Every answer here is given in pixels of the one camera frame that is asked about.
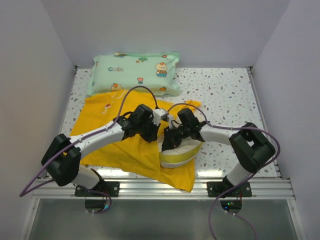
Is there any aluminium mounting rail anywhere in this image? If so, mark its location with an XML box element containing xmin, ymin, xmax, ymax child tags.
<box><xmin>31</xmin><ymin>177</ymin><xmax>295</xmax><ymax>200</ymax></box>

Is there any cream yellow-edged pillow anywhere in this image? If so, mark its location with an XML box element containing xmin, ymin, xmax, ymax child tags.
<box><xmin>156</xmin><ymin>109</ymin><xmax>203</xmax><ymax>170</ymax></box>

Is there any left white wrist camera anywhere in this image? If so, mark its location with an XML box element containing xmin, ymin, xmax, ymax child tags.
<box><xmin>152</xmin><ymin>108</ymin><xmax>168</xmax><ymax>126</ymax></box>

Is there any yellow pillowcase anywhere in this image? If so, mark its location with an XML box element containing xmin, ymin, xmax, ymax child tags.
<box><xmin>70</xmin><ymin>90</ymin><xmax>195</xmax><ymax>192</ymax></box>

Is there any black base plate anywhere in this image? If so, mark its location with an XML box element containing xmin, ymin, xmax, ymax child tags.
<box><xmin>74</xmin><ymin>181</ymin><xmax>120</xmax><ymax>198</ymax></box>
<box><xmin>206</xmin><ymin>181</ymin><xmax>253</xmax><ymax>198</ymax></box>

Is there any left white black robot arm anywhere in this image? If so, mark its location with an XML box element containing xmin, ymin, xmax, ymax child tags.
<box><xmin>41</xmin><ymin>104</ymin><xmax>168</xmax><ymax>197</ymax></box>

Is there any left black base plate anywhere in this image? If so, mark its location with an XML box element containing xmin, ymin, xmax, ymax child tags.
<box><xmin>74</xmin><ymin>181</ymin><xmax>120</xmax><ymax>198</ymax></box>

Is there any green cartoon bear pillow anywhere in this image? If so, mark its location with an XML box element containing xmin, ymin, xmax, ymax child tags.
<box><xmin>86</xmin><ymin>52</ymin><xmax>180</xmax><ymax>96</ymax></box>

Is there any purple cable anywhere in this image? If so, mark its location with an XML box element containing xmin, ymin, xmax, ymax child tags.
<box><xmin>19</xmin><ymin>85</ymin><xmax>161</xmax><ymax>213</ymax></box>
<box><xmin>167</xmin><ymin>102</ymin><xmax>281</xmax><ymax>240</ymax></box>

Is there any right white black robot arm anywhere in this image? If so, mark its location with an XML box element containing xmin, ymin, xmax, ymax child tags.
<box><xmin>160</xmin><ymin>108</ymin><xmax>276</xmax><ymax>198</ymax></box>

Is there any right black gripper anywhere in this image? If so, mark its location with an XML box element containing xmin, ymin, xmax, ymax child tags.
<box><xmin>160</xmin><ymin>124</ymin><xmax>190</xmax><ymax>152</ymax></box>

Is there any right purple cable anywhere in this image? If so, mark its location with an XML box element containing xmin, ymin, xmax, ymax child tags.
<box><xmin>167</xmin><ymin>102</ymin><xmax>281</xmax><ymax>240</ymax></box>

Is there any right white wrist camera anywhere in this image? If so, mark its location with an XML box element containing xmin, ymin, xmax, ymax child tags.
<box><xmin>167</xmin><ymin>114</ymin><xmax>180</xmax><ymax>129</ymax></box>

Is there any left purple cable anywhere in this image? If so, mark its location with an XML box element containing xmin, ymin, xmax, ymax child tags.
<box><xmin>19</xmin><ymin>85</ymin><xmax>161</xmax><ymax>213</ymax></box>

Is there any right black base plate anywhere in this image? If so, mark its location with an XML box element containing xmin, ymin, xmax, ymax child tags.
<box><xmin>206</xmin><ymin>181</ymin><xmax>253</xmax><ymax>198</ymax></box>

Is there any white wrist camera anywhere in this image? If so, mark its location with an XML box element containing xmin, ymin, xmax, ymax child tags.
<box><xmin>152</xmin><ymin>108</ymin><xmax>168</xmax><ymax>126</ymax></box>
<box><xmin>167</xmin><ymin>114</ymin><xmax>180</xmax><ymax>129</ymax></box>

